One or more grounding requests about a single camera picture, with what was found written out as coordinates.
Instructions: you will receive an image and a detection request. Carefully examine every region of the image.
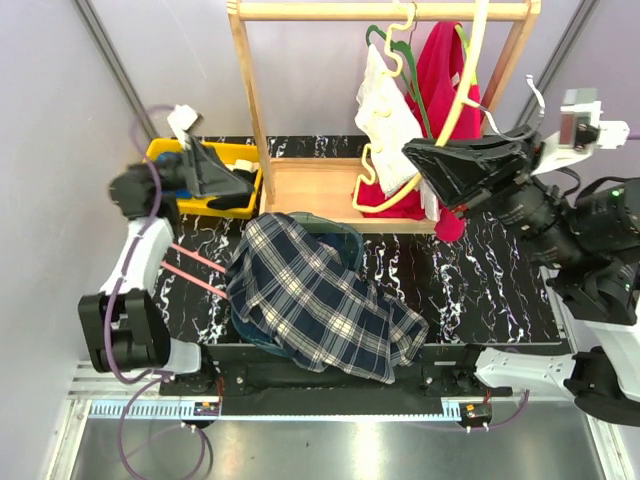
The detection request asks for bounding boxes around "white garment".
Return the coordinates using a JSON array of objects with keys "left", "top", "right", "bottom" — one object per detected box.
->
[{"left": 352, "top": 44, "right": 422, "bottom": 213}]

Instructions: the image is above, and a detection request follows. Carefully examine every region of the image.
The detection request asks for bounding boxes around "purple cable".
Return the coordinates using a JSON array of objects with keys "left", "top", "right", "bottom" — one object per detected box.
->
[
  {"left": 399, "top": 127, "right": 640, "bottom": 434},
  {"left": 102, "top": 104, "right": 215, "bottom": 480}
]

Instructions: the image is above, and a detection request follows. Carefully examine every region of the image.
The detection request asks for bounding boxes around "dark green hanger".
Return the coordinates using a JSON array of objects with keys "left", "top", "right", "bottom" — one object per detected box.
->
[{"left": 365, "top": 24, "right": 437, "bottom": 141}]

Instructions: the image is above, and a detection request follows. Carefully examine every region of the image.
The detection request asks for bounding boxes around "red shirt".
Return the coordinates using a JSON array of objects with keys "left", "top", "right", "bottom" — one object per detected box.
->
[{"left": 358, "top": 22, "right": 482, "bottom": 242}]

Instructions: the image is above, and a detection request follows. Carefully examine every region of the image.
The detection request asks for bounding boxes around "blue denim skirt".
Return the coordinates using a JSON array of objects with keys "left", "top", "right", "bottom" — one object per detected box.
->
[{"left": 311, "top": 232, "right": 364, "bottom": 271}]

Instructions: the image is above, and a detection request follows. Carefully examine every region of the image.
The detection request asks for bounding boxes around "cream plastic hanger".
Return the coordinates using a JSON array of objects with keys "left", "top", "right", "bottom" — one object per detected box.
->
[{"left": 380, "top": 1, "right": 489, "bottom": 212}]

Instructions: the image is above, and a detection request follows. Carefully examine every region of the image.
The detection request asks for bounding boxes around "yellow plastic tray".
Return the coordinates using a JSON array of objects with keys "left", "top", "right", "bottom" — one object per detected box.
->
[{"left": 147, "top": 138, "right": 263, "bottom": 220}]

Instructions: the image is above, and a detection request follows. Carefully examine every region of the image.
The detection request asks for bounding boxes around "navy plaid skirt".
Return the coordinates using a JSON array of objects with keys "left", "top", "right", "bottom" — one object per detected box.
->
[{"left": 226, "top": 213, "right": 429, "bottom": 384}]

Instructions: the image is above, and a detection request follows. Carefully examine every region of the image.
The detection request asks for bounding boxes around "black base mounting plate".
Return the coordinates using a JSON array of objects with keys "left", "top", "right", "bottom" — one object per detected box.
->
[{"left": 160, "top": 344, "right": 521, "bottom": 417}]

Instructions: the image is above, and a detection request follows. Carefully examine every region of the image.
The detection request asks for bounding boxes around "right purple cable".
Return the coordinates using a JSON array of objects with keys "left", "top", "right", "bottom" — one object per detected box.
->
[{"left": 399, "top": 127, "right": 640, "bottom": 434}]

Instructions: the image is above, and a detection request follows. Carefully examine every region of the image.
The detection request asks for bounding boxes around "lime green hanger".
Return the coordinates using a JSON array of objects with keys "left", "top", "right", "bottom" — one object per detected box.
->
[{"left": 454, "top": 23, "right": 478, "bottom": 86}]

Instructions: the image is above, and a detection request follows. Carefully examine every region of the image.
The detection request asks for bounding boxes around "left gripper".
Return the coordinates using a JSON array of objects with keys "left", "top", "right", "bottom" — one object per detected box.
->
[{"left": 124, "top": 136, "right": 253, "bottom": 200}]

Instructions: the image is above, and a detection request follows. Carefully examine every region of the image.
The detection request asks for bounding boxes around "pink plastic hanger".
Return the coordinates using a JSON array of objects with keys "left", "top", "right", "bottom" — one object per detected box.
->
[{"left": 161, "top": 243, "right": 228, "bottom": 300}]

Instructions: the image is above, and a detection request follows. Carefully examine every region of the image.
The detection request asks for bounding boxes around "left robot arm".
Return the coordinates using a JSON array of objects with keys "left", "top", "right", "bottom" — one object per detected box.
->
[{"left": 78, "top": 138, "right": 262, "bottom": 396}]

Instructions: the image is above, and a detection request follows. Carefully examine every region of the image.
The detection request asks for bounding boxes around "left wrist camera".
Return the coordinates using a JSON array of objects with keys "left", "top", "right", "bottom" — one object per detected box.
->
[{"left": 167, "top": 104, "right": 201, "bottom": 144}]

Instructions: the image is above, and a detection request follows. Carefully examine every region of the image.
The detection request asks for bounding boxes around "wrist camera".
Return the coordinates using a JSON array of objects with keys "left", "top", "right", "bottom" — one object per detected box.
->
[
  {"left": 167, "top": 104, "right": 201, "bottom": 144},
  {"left": 533, "top": 88, "right": 630, "bottom": 176}
]

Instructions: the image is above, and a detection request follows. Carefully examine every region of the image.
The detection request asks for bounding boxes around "black and white sock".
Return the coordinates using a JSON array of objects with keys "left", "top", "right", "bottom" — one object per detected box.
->
[{"left": 207, "top": 159, "right": 259, "bottom": 211}]

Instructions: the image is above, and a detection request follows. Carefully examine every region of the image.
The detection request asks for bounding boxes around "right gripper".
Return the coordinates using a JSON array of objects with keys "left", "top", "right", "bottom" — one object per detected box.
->
[{"left": 395, "top": 120, "right": 580, "bottom": 266}]

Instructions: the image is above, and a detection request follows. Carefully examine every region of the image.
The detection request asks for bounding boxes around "teal transparent basin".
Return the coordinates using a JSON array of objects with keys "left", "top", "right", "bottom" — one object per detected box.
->
[{"left": 231, "top": 212, "right": 364, "bottom": 358}]

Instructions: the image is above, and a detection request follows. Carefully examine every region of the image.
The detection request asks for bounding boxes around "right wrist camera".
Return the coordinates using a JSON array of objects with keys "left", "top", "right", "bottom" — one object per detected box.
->
[{"left": 533, "top": 88, "right": 630, "bottom": 176}]

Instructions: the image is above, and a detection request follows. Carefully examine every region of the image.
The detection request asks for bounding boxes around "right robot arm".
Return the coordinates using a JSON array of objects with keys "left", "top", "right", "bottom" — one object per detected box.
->
[{"left": 403, "top": 130, "right": 639, "bottom": 427}]

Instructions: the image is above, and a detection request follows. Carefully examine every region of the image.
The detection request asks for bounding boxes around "wooden clothes rack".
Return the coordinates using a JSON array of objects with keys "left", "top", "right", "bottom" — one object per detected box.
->
[{"left": 227, "top": 1, "right": 541, "bottom": 234}]

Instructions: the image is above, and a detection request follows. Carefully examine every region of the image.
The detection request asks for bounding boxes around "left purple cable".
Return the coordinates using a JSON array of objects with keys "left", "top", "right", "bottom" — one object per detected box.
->
[{"left": 102, "top": 104, "right": 215, "bottom": 480}]

